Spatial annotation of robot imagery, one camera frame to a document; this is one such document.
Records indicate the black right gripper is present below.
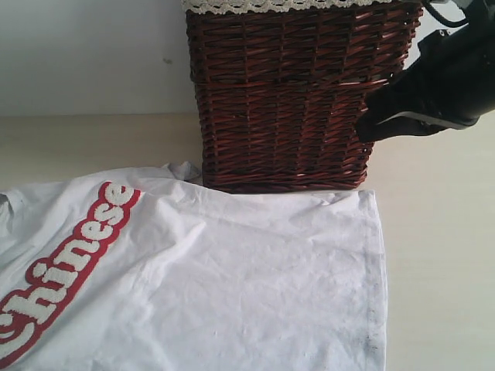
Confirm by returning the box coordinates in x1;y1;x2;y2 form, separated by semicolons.
355;1;494;142

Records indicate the white t-shirt red lettering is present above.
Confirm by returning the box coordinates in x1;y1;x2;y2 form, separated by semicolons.
1;164;387;370

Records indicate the dark brown wicker basket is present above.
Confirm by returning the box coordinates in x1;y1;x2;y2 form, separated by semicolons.
186;1;422;193

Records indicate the white lace fabric trim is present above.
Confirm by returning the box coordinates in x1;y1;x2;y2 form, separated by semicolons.
181;0;390;15

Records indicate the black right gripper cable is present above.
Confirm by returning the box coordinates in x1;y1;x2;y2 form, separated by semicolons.
421;0;471;29

